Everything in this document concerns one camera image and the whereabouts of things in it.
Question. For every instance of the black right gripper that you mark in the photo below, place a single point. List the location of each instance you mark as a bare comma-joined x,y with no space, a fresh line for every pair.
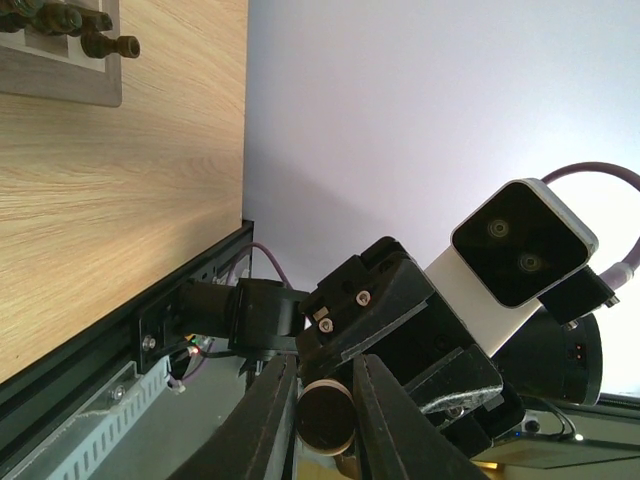
469,374

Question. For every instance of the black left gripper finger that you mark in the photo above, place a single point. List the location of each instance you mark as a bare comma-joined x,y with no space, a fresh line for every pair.
257,440

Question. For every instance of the wooden chess board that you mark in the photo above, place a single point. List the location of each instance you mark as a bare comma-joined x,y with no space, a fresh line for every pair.
41,53

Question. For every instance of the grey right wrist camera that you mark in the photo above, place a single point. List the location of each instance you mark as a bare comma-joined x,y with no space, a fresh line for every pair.
523,241

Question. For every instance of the white slotted cable duct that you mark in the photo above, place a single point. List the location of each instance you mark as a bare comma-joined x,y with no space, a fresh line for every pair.
76,448

